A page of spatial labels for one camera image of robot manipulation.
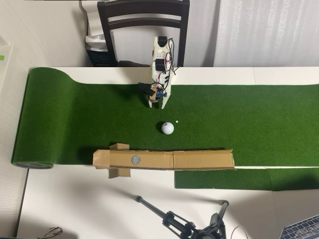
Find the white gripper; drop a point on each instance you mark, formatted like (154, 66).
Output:
(166, 95)

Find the white golf ball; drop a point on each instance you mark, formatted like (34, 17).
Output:
(167, 128)

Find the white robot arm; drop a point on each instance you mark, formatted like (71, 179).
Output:
(159, 56)

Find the cardboard barrier with hole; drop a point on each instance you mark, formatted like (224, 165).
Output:
(194, 161)

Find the dark blue white box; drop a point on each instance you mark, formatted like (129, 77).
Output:
(98, 57)

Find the long green putting mat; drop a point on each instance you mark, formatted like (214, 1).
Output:
(74, 119)

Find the dark brown wooden chair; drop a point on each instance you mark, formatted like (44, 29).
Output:
(142, 7)

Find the white foam packaging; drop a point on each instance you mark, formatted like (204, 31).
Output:
(92, 20)

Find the black tripod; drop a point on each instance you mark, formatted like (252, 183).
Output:
(174, 221)

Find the translucent plastic storage box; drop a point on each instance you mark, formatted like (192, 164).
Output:
(7, 72)

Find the wrist camera with cardboard mount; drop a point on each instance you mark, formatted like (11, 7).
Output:
(159, 94)

